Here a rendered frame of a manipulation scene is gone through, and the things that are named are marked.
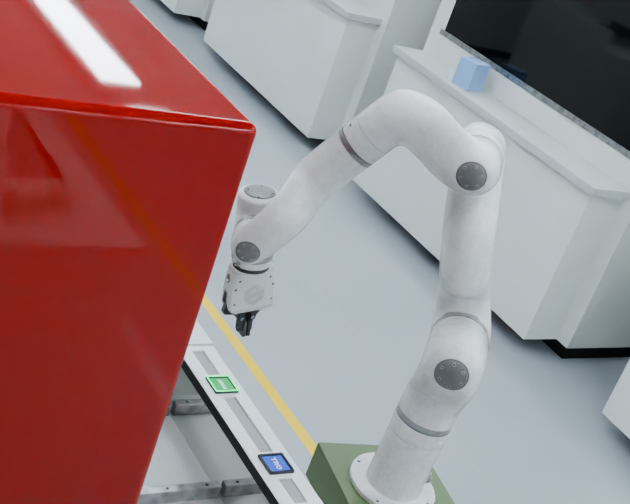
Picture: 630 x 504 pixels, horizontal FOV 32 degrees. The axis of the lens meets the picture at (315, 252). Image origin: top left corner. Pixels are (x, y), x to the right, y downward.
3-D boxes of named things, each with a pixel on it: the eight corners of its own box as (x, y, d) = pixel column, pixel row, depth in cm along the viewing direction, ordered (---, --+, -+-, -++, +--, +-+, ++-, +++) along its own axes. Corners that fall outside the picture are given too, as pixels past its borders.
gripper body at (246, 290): (236, 272, 213) (231, 319, 219) (282, 264, 218) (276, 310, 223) (220, 252, 218) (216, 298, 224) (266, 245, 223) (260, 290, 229)
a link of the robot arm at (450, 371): (454, 414, 227) (500, 320, 217) (444, 462, 210) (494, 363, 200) (401, 391, 228) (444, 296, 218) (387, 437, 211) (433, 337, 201)
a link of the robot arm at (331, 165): (371, 189, 195) (249, 279, 207) (375, 151, 209) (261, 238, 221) (337, 154, 192) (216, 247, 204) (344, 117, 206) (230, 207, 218)
